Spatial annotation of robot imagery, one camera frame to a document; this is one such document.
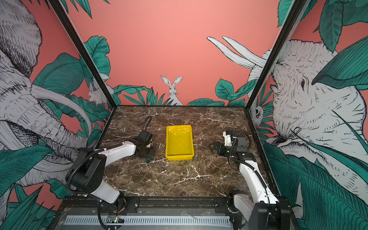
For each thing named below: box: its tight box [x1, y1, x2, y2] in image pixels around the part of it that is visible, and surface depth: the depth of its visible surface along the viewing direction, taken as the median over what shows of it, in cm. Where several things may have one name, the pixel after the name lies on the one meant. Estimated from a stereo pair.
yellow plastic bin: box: [165, 125, 195, 161], surface depth 98 cm
